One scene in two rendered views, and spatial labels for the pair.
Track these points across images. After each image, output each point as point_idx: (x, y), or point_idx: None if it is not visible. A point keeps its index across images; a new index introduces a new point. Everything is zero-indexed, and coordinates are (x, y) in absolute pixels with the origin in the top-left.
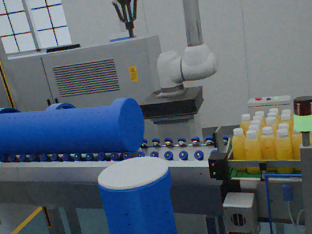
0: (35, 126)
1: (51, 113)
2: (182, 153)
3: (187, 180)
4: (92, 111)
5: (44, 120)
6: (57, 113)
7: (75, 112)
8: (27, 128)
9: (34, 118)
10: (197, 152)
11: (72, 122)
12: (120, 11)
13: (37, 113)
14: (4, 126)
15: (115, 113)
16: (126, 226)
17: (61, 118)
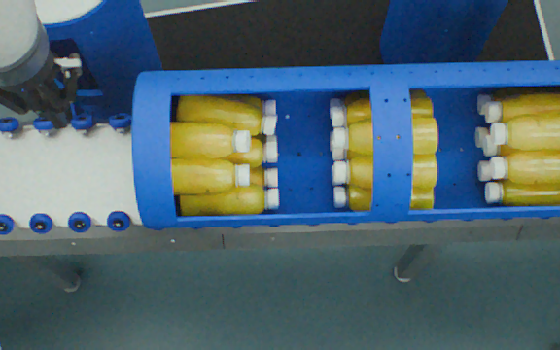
0: (416, 63)
1: (373, 77)
2: (7, 121)
3: None
4: (225, 79)
5: (392, 67)
6: (349, 76)
7: (285, 78)
8: (446, 62)
9: (431, 68)
10: None
11: (287, 68)
12: (65, 83)
13: (429, 78)
14: (539, 61)
15: (146, 76)
16: None
17: (328, 70)
